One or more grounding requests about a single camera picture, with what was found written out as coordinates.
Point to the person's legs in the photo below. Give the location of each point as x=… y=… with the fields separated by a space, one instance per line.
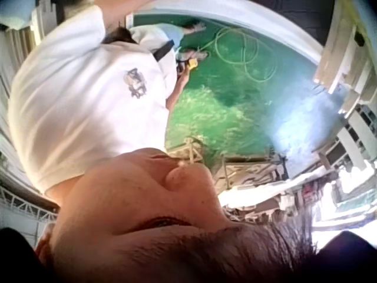
x=173 y=34

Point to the white curved pool rim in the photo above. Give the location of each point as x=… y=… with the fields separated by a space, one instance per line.
x=265 y=17

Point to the white truss railing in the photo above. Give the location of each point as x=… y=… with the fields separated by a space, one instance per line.
x=23 y=206

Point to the black wrist band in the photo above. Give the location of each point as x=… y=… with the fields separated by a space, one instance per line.
x=179 y=66

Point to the white metal frame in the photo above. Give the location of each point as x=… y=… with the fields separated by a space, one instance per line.
x=235 y=172

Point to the white shelving rack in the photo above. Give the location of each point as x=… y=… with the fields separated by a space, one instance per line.
x=353 y=138

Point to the person's right hand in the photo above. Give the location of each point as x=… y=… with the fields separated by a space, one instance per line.
x=183 y=69

